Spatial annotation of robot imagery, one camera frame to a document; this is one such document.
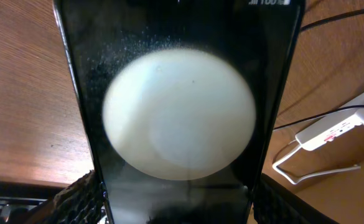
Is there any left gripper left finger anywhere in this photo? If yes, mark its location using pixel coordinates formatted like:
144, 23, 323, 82
25, 170, 104, 224

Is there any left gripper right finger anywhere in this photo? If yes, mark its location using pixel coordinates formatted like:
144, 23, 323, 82
253, 174, 337, 224

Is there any black smartphone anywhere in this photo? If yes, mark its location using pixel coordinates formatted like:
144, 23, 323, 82
53, 0, 306, 223

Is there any black USB charging cable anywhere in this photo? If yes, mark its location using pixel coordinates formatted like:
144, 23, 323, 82
273, 6, 364, 131

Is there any white power strip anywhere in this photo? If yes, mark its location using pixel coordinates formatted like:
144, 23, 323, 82
295, 108, 360, 151

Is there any white power strip cord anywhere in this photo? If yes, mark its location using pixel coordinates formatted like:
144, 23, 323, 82
272, 139, 362, 185

